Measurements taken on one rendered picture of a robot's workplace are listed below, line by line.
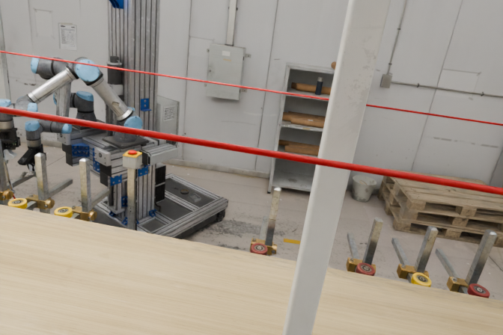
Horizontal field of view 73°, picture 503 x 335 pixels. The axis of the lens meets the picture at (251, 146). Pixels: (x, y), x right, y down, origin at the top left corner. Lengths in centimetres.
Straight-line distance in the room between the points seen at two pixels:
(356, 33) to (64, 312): 126
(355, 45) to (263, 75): 375
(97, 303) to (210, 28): 344
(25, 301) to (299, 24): 363
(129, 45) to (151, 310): 180
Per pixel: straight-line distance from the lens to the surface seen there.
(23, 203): 209
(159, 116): 282
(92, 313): 140
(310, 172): 456
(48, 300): 148
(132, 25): 259
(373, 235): 178
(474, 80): 479
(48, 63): 254
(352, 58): 51
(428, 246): 187
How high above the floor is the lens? 188
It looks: 19 degrees down
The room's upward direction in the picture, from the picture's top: 7 degrees clockwise
